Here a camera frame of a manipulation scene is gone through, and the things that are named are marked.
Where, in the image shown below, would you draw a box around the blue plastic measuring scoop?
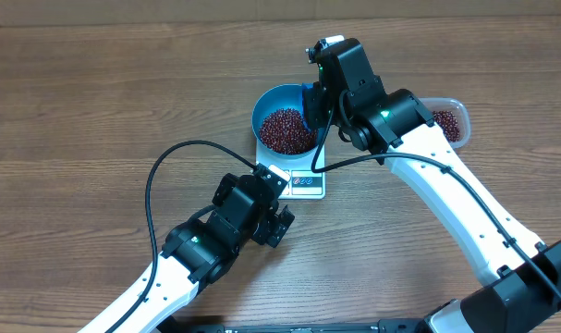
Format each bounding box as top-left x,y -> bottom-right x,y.
301,83 -> 314,130

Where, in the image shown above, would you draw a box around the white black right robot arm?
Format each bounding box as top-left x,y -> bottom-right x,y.
302,35 -> 561,332

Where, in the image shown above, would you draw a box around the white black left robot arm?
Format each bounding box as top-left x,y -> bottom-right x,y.
82,164 -> 294,332

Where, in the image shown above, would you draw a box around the teal blue bowl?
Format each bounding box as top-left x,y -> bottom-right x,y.
251,84 -> 323,148

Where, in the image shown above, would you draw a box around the white digital kitchen scale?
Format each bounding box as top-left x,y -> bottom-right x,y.
256,142 -> 326,200

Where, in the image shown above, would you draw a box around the red adzuki beans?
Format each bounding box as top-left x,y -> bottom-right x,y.
258,108 -> 461,155

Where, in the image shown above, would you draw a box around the clear plastic container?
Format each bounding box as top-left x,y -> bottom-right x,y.
421,97 -> 471,149

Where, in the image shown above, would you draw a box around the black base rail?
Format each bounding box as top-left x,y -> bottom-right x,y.
153,316 -> 433,333

